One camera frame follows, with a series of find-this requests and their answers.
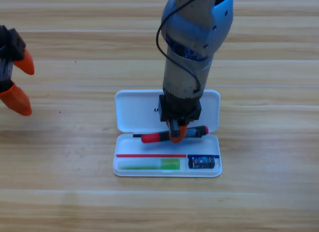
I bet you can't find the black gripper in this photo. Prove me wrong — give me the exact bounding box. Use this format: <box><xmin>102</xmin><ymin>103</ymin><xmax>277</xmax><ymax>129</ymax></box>
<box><xmin>0</xmin><ymin>24</ymin><xmax>35</xmax><ymax>116</ymax></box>
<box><xmin>158</xmin><ymin>93</ymin><xmax>202</xmax><ymax>144</ymax></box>

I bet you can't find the red whiteboard marker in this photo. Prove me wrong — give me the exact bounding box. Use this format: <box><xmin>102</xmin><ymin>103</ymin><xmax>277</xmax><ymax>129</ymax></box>
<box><xmin>141</xmin><ymin>125</ymin><xmax>209</xmax><ymax>144</ymax></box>

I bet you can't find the green highlighter pen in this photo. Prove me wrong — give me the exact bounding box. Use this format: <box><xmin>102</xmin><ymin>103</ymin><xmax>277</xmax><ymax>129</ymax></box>
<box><xmin>117</xmin><ymin>158</ymin><xmax>181</xmax><ymax>171</ymax></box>

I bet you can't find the dark blue eraser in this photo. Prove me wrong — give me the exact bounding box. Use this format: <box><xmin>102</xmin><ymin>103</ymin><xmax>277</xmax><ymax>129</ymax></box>
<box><xmin>188</xmin><ymin>156</ymin><xmax>216</xmax><ymax>169</ymax></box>

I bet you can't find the white Unitree pencil case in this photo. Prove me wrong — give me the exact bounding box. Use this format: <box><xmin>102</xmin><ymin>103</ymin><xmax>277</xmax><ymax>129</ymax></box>
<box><xmin>112</xmin><ymin>89</ymin><xmax>222</xmax><ymax>178</ymax></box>

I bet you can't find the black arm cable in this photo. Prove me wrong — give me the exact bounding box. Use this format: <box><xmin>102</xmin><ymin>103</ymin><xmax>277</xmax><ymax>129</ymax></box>
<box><xmin>156</xmin><ymin>0</ymin><xmax>209</xmax><ymax>94</ymax></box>

